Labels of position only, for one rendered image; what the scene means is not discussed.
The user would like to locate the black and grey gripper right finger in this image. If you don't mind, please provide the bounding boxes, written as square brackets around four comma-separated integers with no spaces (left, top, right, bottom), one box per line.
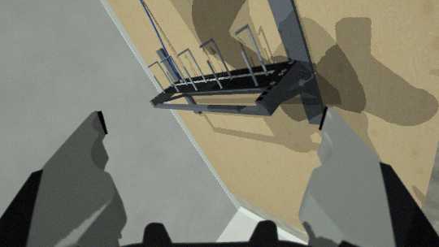
[298,106,439,247]

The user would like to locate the black rack with grey feet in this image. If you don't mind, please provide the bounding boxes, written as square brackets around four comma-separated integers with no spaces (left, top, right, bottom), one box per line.
[148,0,324,125]

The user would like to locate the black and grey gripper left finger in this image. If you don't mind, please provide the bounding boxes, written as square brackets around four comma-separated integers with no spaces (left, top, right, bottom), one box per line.
[0,110,127,247]

